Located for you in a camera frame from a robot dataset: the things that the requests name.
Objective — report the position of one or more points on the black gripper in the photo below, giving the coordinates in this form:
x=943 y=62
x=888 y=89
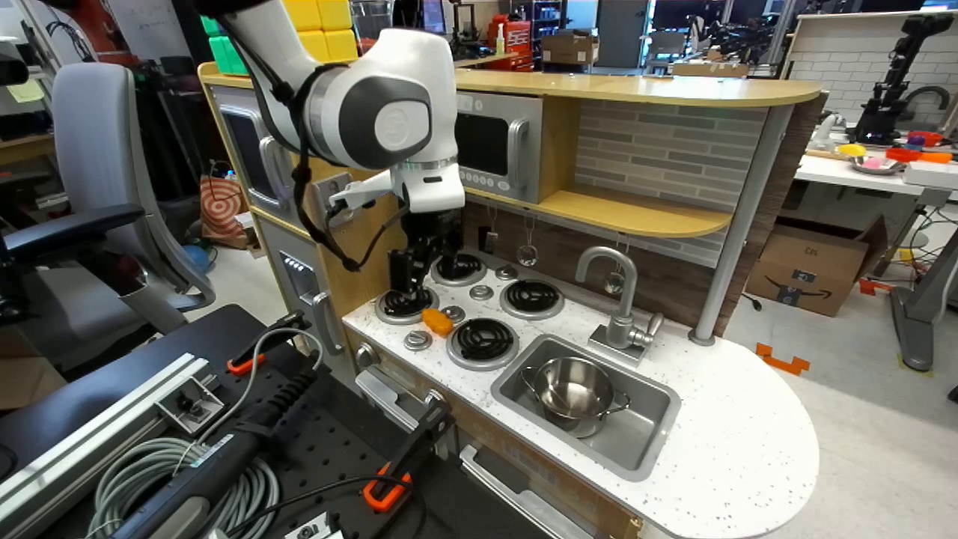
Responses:
x=433 y=237

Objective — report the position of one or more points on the orange plastic bread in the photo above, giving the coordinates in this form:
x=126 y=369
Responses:
x=439 y=322

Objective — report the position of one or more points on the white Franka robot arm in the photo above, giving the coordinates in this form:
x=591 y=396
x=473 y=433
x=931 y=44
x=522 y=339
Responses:
x=400 y=108

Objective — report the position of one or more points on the silver metal pot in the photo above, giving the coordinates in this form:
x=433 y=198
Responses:
x=572 y=391

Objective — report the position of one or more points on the silver toy sink basin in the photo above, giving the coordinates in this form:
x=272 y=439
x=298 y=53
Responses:
x=648 y=421

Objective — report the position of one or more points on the black toy stove burner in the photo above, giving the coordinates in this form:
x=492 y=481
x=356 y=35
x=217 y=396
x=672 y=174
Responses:
x=530 y=297
x=466 y=270
x=407 y=309
x=483 y=343

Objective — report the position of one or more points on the silver stove knob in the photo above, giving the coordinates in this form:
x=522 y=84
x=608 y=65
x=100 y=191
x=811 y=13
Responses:
x=479 y=291
x=455 y=313
x=416 y=339

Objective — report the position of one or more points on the black hanging toy utensil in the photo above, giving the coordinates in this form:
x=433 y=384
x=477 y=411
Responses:
x=486 y=242

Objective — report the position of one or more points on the silver front panel knob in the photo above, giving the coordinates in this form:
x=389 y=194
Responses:
x=365 y=355

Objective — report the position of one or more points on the silver hanging toy utensil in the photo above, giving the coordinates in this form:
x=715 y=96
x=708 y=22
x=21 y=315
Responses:
x=527 y=255

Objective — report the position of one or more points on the silver narrow cabinet door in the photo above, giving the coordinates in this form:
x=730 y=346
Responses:
x=301 y=285

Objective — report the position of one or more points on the silver toy microwave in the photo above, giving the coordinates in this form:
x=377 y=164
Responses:
x=503 y=146

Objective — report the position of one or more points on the small orange clip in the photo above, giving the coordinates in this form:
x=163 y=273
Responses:
x=244 y=364

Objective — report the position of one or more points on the red patterned bag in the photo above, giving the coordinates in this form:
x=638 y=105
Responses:
x=223 y=210

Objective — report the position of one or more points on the silver toy faucet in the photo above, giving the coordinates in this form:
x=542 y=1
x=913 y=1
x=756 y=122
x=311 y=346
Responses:
x=620 y=273

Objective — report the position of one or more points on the black orange bar clamp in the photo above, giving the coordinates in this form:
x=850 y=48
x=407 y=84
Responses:
x=383 y=496

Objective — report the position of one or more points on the yellow toy block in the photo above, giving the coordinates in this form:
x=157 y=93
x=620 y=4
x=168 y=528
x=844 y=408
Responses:
x=334 y=45
x=317 y=13

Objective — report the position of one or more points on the red background canister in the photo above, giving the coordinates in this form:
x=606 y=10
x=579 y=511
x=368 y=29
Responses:
x=518 y=45

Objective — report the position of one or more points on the wooden toy kitchen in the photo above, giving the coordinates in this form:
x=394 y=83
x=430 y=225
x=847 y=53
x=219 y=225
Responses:
x=638 y=152

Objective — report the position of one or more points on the small background cardboard box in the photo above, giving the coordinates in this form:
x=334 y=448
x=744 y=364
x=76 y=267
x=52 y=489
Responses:
x=569 y=48

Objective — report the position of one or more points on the green and blue toy block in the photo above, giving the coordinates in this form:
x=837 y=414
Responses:
x=229 y=59

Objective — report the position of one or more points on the grey office chair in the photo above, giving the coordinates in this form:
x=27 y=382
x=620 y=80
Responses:
x=94 y=140

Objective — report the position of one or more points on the orange plastic floor piece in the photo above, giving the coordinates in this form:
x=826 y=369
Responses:
x=783 y=360

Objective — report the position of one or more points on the large cardboard box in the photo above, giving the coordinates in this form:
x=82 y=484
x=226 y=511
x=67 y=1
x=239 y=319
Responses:
x=810 y=264

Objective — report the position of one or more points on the white work table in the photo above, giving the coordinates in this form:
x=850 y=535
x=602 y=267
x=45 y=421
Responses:
x=847 y=174

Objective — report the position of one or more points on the small yellow table item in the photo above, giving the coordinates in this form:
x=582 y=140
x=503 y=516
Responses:
x=850 y=152

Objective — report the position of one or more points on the white tiled panel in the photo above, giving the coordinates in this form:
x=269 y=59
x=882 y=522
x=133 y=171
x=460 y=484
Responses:
x=838 y=62

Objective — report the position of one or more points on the pink table bowl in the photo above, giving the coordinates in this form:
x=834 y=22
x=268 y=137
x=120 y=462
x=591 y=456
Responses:
x=879 y=165

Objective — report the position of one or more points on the black equipment on table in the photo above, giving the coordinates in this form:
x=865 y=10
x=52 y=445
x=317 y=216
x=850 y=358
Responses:
x=885 y=105

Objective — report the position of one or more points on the orange table item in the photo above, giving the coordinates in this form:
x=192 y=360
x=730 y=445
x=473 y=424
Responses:
x=931 y=155

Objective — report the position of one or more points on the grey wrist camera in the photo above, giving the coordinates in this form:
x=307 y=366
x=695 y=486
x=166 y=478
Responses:
x=364 y=191

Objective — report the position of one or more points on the silver metal bracket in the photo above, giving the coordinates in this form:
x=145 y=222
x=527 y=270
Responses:
x=190 y=405

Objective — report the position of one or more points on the silver kitchen support post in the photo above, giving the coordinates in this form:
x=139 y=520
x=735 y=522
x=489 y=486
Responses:
x=736 y=230

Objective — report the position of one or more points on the aluminium rail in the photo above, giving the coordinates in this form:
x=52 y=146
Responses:
x=100 y=435

